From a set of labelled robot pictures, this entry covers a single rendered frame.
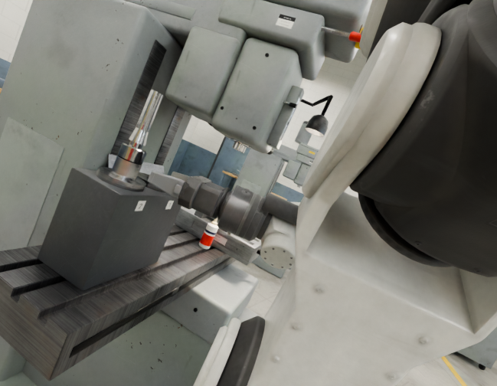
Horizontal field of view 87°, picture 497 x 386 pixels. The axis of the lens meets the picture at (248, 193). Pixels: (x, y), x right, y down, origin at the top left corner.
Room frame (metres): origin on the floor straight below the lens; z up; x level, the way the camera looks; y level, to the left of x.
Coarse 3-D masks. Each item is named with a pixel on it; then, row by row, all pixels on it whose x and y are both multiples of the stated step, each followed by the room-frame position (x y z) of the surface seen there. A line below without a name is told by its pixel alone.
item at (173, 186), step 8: (152, 176) 0.44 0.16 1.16; (160, 176) 0.44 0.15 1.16; (168, 176) 0.44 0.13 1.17; (152, 184) 0.44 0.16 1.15; (160, 184) 0.44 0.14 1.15; (168, 184) 0.44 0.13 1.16; (176, 184) 0.44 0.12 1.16; (184, 184) 0.45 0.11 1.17; (168, 192) 0.44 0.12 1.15; (176, 192) 0.43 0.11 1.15
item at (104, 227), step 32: (64, 192) 0.46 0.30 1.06; (96, 192) 0.44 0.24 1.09; (128, 192) 0.46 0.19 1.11; (160, 192) 0.56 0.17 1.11; (64, 224) 0.45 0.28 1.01; (96, 224) 0.43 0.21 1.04; (128, 224) 0.47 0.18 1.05; (160, 224) 0.58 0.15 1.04; (64, 256) 0.44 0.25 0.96; (96, 256) 0.43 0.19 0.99; (128, 256) 0.51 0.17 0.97
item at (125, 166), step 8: (120, 152) 0.48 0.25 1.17; (128, 152) 0.48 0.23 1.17; (120, 160) 0.48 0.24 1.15; (128, 160) 0.48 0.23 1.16; (136, 160) 0.49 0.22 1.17; (112, 168) 0.49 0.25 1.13; (120, 168) 0.48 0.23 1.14; (128, 168) 0.48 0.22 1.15; (136, 168) 0.49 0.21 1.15; (120, 176) 0.48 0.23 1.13; (128, 176) 0.49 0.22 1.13; (136, 176) 0.50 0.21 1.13
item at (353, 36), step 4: (324, 28) 0.80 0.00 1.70; (328, 28) 0.80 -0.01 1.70; (332, 28) 0.80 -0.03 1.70; (332, 32) 0.80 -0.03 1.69; (336, 32) 0.79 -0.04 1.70; (340, 32) 0.79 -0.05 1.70; (344, 32) 0.79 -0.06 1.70; (352, 32) 0.78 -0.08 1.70; (356, 32) 0.78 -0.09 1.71; (344, 36) 0.79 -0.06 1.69; (348, 36) 0.78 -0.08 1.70; (352, 36) 0.78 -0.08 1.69; (356, 36) 0.77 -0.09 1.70; (360, 36) 0.77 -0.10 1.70; (352, 40) 0.78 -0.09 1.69; (356, 40) 0.78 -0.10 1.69
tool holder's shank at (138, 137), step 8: (152, 96) 0.49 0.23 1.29; (160, 96) 0.50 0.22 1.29; (152, 104) 0.49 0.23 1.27; (144, 112) 0.49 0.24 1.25; (152, 112) 0.49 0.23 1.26; (144, 120) 0.49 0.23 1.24; (152, 120) 0.50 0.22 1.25; (136, 128) 0.49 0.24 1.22; (144, 128) 0.49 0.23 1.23; (136, 136) 0.49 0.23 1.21; (144, 136) 0.49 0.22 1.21; (136, 144) 0.49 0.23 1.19; (144, 144) 0.50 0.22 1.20
